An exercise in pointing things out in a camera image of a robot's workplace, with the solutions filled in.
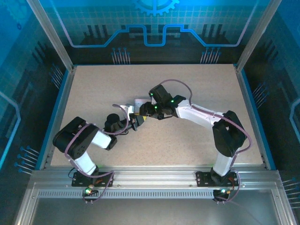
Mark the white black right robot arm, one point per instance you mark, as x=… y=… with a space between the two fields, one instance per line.
x=199 y=114

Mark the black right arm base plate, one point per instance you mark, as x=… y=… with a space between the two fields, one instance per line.
x=204 y=179

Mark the blue cartoon print box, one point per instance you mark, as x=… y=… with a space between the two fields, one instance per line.
x=140 y=102

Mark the wide aluminium base rail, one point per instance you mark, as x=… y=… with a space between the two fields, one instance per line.
x=154 y=177

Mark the aluminium frame post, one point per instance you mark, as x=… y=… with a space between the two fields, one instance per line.
x=255 y=35
x=51 y=35

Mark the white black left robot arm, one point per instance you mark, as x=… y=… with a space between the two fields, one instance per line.
x=79 y=138

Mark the aluminium side rail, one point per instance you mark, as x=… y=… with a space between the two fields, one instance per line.
x=58 y=112
x=253 y=117

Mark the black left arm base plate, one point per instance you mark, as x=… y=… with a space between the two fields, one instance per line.
x=105 y=180

